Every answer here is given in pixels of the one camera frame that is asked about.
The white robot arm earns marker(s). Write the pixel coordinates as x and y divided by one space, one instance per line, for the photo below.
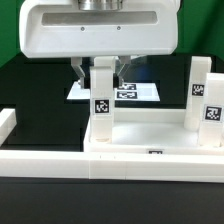
93 28

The white desk top tray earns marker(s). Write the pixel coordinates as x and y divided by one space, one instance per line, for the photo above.
150 131

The white front fence bar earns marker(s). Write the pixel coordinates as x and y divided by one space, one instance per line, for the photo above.
158 167

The printed marker sheet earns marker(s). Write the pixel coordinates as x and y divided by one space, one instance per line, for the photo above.
128 92

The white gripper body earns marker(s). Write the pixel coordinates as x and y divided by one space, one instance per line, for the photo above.
85 28

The white left fence block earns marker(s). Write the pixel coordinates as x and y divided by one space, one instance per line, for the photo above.
7 123

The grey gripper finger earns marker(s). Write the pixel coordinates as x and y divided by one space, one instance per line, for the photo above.
84 79
122 64

